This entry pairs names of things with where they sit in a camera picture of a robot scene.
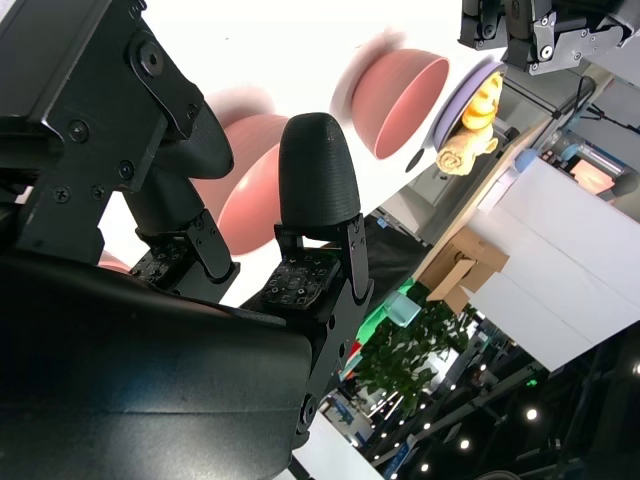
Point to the white partition wall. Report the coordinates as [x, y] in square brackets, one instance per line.
[560, 260]

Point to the tan toy bread roll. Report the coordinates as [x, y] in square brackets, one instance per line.
[457, 157]

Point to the teal cup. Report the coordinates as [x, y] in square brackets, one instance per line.
[402, 307]

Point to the brown cardboard box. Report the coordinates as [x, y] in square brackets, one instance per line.
[460, 280]

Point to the black cloth backdrop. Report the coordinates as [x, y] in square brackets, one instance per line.
[395, 250]

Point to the yellow toy food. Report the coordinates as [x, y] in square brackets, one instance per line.
[480, 107]

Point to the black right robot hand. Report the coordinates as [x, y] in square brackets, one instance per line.
[150, 375]

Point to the pink plastic bowl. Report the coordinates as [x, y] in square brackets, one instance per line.
[112, 262]
[400, 90]
[250, 200]

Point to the purple plate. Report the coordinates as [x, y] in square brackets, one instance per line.
[460, 100]

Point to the green leafy plant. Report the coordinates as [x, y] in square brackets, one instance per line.
[400, 360]

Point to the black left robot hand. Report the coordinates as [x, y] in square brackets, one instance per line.
[545, 35]

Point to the display screen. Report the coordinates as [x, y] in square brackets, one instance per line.
[592, 175]

